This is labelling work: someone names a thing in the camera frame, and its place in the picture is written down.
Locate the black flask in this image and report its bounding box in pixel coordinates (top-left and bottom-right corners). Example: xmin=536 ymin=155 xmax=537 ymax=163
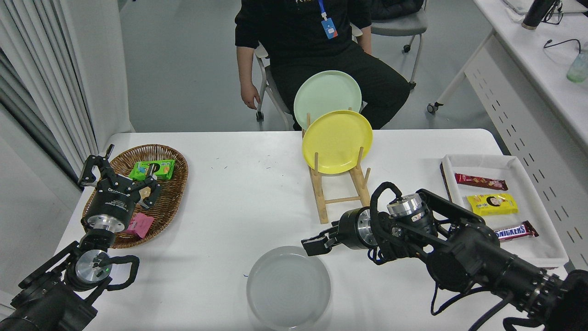
xmin=522 ymin=0 xmax=565 ymax=30

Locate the grey white curtain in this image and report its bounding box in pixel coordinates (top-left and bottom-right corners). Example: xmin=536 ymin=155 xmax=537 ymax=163
xmin=0 ymin=0 xmax=99 ymax=184

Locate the white side desk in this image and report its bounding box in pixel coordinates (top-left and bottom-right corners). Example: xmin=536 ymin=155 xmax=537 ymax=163
xmin=427 ymin=0 xmax=588 ymax=221

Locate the brown Snickers bar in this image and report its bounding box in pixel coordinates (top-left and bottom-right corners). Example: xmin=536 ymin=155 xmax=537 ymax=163
xmin=494 ymin=220 xmax=539 ymax=243

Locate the grey plate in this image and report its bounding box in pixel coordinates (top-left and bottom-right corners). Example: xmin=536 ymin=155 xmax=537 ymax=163
xmin=246 ymin=246 xmax=332 ymax=331

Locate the grey wheeled office chair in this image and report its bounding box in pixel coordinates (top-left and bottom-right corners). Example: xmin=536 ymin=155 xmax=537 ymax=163
xmin=371 ymin=0 xmax=429 ymax=90

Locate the yellow plate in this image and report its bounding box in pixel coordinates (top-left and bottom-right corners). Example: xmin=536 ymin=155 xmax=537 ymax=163
xmin=302 ymin=110 xmax=373 ymax=175

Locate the red snack bar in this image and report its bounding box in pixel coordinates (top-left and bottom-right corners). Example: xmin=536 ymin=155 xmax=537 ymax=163
xmin=454 ymin=173 xmax=509 ymax=191

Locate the green snack packet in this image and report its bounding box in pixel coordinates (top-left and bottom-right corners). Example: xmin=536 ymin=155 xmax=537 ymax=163
xmin=128 ymin=159 xmax=176 ymax=181

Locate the black cable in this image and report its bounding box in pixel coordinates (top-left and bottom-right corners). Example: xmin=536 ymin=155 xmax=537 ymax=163
xmin=544 ymin=38 xmax=583 ymax=52

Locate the grey chair with beige armrest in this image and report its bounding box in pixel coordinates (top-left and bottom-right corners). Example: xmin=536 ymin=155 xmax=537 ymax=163
xmin=254 ymin=42 xmax=294 ymax=131

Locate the black garment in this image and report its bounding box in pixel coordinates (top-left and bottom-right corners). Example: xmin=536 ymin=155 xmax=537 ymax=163
xmin=370 ymin=0 xmax=425 ymax=21

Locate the brown wicker basket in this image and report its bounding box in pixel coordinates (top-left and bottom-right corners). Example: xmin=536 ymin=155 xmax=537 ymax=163
xmin=81 ymin=144 xmax=189 ymax=249

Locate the blue lanyard badge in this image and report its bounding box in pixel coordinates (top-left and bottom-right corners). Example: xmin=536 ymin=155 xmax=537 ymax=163
xmin=317 ymin=0 xmax=339 ymax=40

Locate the white rectangular tray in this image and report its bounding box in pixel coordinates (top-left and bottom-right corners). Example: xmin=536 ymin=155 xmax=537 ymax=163
xmin=440 ymin=154 xmax=570 ymax=269

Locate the wooden plate rack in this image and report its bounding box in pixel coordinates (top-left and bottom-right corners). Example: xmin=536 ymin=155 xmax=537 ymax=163
xmin=302 ymin=108 xmax=372 ymax=225

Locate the person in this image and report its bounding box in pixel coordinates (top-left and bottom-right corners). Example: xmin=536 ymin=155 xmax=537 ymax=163
xmin=234 ymin=0 xmax=411 ymax=131

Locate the person's right hand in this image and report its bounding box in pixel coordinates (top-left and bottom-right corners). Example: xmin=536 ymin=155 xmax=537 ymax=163
xmin=241 ymin=82 xmax=261 ymax=110

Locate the translucent green bottle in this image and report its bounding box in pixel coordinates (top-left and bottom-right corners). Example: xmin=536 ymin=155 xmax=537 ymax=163
xmin=566 ymin=50 xmax=588 ymax=84

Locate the pink snack packet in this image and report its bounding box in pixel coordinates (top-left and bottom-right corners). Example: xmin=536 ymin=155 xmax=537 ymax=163
xmin=125 ymin=212 xmax=155 ymax=239

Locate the pale green plate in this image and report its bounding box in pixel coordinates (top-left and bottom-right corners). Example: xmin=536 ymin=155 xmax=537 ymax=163
xmin=294 ymin=70 xmax=363 ymax=131

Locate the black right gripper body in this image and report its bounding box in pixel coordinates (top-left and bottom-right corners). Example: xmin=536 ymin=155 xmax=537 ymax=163
xmin=338 ymin=208 xmax=366 ymax=251

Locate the yellow snack packet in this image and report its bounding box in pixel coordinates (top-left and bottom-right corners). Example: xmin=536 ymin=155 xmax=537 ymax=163
xmin=466 ymin=193 xmax=519 ymax=217

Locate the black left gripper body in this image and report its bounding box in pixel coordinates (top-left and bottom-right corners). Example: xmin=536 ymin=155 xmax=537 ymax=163
xmin=85 ymin=175 xmax=141 ymax=223

